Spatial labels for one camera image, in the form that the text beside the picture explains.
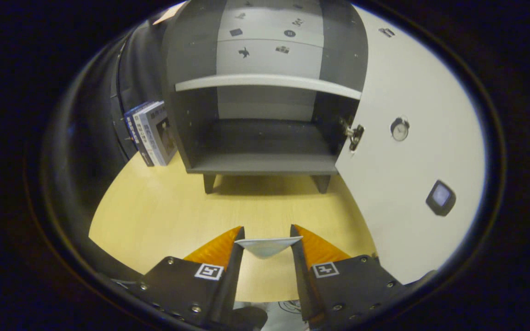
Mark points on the metal door hinge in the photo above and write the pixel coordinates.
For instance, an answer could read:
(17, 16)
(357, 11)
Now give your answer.
(353, 133)

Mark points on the white cabinet shelf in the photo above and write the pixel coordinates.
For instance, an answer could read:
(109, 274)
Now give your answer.
(265, 81)

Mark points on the black backdrop cloth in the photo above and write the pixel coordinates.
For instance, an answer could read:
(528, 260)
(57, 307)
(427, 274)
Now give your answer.
(85, 138)

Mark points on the white cabinet door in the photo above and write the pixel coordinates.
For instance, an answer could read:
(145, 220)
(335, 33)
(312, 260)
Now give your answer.
(407, 184)

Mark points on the grey cabinet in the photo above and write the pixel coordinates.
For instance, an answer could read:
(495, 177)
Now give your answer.
(265, 142)

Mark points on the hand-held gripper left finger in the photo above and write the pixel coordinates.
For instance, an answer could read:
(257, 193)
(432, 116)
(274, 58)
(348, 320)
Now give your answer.
(228, 285)

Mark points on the person's light printed clothing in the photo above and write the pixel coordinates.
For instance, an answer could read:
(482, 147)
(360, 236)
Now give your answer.
(288, 309)

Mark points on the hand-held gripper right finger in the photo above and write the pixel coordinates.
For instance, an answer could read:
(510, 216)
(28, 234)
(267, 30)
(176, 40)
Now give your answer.
(304, 285)

